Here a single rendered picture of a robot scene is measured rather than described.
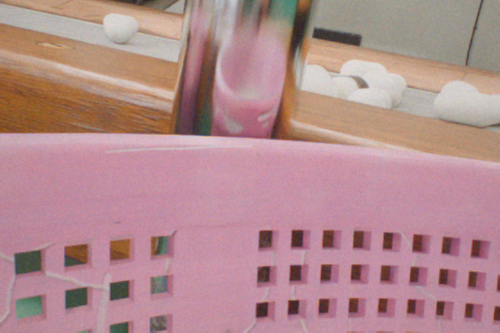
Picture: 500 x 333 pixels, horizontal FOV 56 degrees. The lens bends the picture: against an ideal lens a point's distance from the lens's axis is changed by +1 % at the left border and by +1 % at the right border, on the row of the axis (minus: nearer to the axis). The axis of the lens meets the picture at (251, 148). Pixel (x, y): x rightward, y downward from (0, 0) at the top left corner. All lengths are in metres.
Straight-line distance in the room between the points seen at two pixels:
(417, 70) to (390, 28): 1.90
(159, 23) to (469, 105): 0.35
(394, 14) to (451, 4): 0.24
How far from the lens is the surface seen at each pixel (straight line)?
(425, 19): 2.35
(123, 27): 0.41
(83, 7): 0.60
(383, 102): 0.25
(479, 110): 0.31
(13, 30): 0.19
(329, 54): 0.48
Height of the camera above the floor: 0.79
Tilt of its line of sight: 16 degrees down
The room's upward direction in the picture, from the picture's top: 10 degrees clockwise
